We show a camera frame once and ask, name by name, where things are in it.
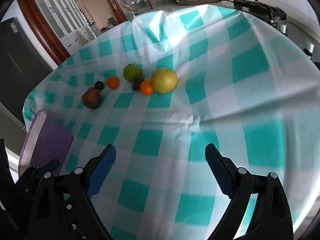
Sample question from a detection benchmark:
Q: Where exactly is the grey refrigerator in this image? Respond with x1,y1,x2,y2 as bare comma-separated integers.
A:
1,17,53,123

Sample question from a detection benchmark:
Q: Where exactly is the black device on counter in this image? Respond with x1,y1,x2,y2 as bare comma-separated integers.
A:
233,0,287,24

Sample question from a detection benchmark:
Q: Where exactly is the orange tangerine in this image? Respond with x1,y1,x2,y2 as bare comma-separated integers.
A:
139,80,154,95
106,76,120,89

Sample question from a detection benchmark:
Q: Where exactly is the red wooden door frame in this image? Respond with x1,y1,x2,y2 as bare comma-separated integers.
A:
17,0,70,66

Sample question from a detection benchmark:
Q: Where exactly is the purple fabric storage box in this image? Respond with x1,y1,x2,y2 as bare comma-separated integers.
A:
18,111,73,176

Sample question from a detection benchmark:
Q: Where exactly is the teal white checkered tablecloth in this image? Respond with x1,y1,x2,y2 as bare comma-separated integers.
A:
23,5,319,239

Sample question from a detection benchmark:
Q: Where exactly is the white glass door cabinet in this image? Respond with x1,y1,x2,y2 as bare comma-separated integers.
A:
35,0,96,54

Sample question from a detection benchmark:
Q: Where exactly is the yellow pear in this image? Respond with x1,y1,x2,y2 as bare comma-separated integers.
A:
151,67,178,93

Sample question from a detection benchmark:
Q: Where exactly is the dark fruit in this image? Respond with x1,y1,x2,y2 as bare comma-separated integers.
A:
94,81,105,91
132,78,144,91

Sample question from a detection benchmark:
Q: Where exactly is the dark red pomegranate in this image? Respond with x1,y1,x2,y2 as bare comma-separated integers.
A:
81,87,102,109

